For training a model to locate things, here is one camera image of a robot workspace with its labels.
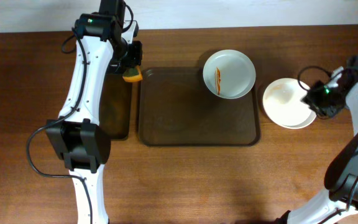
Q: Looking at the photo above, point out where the white plate with sauce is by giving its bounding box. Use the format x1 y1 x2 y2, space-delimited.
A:
203 50 256 100

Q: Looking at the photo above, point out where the pink plate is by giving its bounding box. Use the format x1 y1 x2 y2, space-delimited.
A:
280 114 316 129

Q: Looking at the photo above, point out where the brown serving tray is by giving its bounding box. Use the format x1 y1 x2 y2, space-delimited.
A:
138 67 260 146

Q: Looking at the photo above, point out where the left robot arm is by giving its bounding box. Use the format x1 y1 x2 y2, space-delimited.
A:
45 14 142 223

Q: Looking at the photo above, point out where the cream white plate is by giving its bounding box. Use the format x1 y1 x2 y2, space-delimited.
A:
262 78 316 126

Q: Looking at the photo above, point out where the orange green sponge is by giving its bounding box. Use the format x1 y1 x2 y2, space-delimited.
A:
122 65 143 83

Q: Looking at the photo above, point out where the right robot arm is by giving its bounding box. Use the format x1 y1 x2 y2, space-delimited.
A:
275 66 358 224

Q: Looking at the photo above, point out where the black water tray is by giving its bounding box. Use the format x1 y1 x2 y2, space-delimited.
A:
99 73 132 141

